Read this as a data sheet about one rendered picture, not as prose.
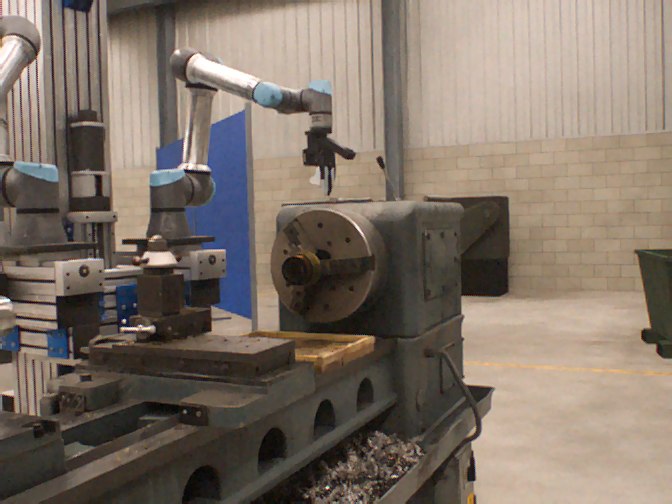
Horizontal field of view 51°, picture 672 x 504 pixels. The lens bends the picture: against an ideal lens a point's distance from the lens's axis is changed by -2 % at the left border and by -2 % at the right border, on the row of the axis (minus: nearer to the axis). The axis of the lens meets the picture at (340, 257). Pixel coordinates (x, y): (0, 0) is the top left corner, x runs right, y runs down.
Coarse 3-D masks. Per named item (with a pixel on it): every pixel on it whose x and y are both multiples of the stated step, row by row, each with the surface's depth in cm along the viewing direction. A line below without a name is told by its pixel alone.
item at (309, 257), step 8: (296, 256) 181; (304, 256) 184; (312, 256) 186; (288, 264) 185; (296, 264) 189; (304, 264) 181; (312, 264) 183; (288, 272) 186; (296, 272) 189; (304, 272) 181; (312, 272) 183; (320, 272) 186; (288, 280) 183; (296, 280) 182; (304, 280) 181; (312, 280) 185
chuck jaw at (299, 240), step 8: (288, 224) 198; (296, 224) 194; (288, 232) 194; (296, 232) 193; (304, 232) 195; (296, 240) 191; (304, 240) 192; (296, 248) 189; (304, 248) 190; (312, 248) 194
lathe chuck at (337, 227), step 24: (312, 216) 195; (336, 216) 192; (288, 240) 199; (312, 240) 195; (336, 240) 192; (360, 240) 189; (384, 264) 196; (288, 288) 199; (336, 288) 193; (360, 288) 190; (312, 312) 197; (336, 312) 194
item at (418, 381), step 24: (432, 336) 217; (456, 336) 245; (408, 360) 202; (432, 360) 220; (456, 360) 243; (408, 384) 203; (432, 384) 220; (456, 384) 245; (408, 408) 203; (432, 408) 220; (456, 408) 241; (360, 432) 209; (384, 432) 206; (408, 432) 203; (432, 432) 216; (432, 480) 229
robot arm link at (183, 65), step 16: (192, 48) 236; (176, 64) 231; (192, 64) 228; (208, 64) 227; (192, 80) 232; (208, 80) 227; (224, 80) 223; (240, 80) 221; (256, 80) 220; (240, 96) 224; (256, 96) 216; (272, 96) 215; (288, 96) 221
